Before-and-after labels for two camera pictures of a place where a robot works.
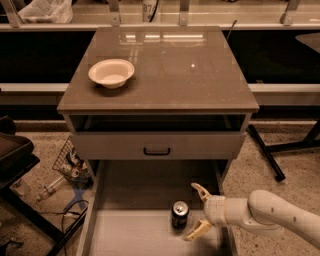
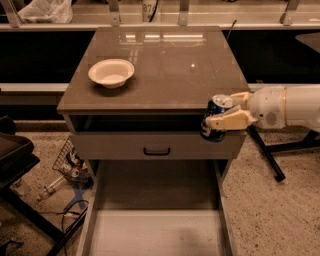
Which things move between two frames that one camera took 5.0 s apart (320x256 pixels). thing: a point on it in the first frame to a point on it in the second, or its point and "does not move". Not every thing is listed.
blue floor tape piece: (77, 198) does not move
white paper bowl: (113, 73) does not move
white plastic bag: (47, 12) does not move
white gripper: (215, 210) to (267, 106)
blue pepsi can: (179, 214) to (217, 105)
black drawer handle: (156, 153) does not move
